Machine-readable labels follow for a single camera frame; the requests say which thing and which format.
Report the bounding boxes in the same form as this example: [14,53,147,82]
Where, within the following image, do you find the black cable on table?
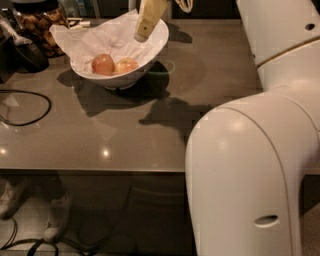
[0,89,52,128]

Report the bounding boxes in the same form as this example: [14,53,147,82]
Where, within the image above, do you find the glass jar of nuts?
[10,0,69,58]

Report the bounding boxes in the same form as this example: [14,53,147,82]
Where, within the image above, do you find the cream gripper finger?
[134,0,168,42]

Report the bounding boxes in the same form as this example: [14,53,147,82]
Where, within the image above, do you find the white sneaker left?
[0,180,29,220]

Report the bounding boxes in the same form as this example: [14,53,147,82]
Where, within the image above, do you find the black cables on floor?
[0,186,138,256]

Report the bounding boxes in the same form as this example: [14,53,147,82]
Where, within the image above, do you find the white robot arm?
[185,0,320,256]

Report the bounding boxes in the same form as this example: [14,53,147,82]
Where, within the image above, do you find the white ceramic bowl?
[70,20,169,90]

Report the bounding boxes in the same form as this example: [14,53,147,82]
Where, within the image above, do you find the white sneaker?
[44,192,72,242]
[0,180,29,220]

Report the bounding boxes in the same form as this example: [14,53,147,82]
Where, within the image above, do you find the small white items behind bowl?
[68,18,91,29]

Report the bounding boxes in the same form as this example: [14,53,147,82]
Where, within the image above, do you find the yellow-red apple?
[115,58,138,75]

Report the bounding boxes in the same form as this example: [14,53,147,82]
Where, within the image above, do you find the red apple left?
[91,54,115,76]

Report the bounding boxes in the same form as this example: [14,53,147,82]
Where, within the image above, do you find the white tissue paper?
[49,10,161,76]

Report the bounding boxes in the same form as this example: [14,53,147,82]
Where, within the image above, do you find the white sneaker right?
[44,192,72,242]

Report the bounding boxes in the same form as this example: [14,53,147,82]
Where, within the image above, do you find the cream wire object background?
[175,0,193,13]

